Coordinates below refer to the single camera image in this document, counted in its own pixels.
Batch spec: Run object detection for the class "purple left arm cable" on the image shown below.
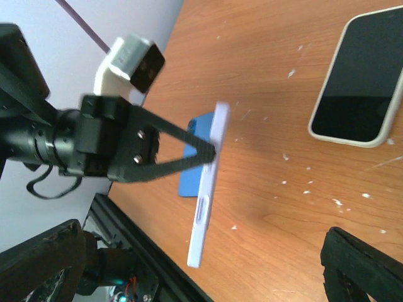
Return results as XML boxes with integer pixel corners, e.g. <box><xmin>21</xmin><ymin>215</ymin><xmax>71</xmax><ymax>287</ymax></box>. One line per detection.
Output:
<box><xmin>56</xmin><ymin>0</ymin><xmax>111</xmax><ymax>54</ymax></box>

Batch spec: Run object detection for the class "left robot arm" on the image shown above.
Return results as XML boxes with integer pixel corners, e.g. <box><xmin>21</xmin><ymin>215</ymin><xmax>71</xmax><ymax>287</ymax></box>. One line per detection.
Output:
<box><xmin>1</xmin><ymin>23</ymin><xmax>217</xmax><ymax>182</ymax></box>

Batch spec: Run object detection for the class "lilac phone case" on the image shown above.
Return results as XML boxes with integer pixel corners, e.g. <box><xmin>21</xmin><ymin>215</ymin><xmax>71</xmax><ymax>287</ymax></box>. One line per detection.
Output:
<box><xmin>187</xmin><ymin>102</ymin><xmax>230</xmax><ymax>269</ymax></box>

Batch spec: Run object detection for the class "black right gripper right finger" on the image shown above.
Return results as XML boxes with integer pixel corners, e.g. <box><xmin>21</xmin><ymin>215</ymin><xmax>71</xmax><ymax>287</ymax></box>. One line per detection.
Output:
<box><xmin>321</xmin><ymin>226</ymin><xmax>402</xmax><ymax>301</ymax></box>

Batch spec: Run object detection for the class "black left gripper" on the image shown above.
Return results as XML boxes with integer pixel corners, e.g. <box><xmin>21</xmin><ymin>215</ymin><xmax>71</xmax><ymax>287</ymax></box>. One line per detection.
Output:
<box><xmin>28</xmin><ymin>94</ymin><xmax>218</xmax><ymax>184</ymax></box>

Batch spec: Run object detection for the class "blue smartphone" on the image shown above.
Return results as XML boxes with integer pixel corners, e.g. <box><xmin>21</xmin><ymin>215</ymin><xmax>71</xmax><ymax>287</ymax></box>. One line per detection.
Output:
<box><xmin>178</xmin><ymin>111</ymin><xmax>217</xmax><ymax>198</ymax></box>

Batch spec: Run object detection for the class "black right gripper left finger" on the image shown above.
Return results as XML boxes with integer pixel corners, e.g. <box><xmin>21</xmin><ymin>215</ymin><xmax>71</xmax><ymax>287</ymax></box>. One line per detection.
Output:
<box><xmin>1</xmin><ymin>219</ymin><xmax>86</xmax><ymax>301</ymax></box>

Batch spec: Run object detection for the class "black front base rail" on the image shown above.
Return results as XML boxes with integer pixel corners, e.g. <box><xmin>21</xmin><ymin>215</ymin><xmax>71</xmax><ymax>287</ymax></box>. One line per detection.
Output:
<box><xmin>77</xmin><ymin>193</ymin><xmax>211</xmax><ymax>301</ymax></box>

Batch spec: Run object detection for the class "beige silicone phone case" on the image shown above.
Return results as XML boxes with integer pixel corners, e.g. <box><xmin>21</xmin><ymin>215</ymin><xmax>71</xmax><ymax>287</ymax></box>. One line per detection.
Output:
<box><xmin>307</xmin><ymin>4</ymin><xmax>403</xmax><ymax>148</ymax></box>

